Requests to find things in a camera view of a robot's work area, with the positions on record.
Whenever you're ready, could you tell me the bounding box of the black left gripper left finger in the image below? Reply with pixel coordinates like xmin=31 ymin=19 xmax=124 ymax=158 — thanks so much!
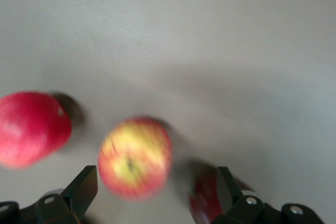
xmin=0 ymin=165 xmax=99 ymax=224

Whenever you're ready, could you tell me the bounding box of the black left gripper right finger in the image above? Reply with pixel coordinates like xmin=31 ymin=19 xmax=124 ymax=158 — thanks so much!
xmin=209 ymin=166 xmax=326 ymax=224

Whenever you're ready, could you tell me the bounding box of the red yellow apple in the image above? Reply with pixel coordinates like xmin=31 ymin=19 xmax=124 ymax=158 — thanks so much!
xmin=97 ymin=116 xmax=173 ymax=201

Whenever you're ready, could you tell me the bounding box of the red yellow mango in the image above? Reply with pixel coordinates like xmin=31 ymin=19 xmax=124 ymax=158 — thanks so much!
xmin=188 ymin=167 xmax=254 ymax=224

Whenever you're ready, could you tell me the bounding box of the red pomegranate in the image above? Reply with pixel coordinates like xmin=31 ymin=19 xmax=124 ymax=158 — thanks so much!
xmin=0 ymin=91 xmax=73 ymax=169

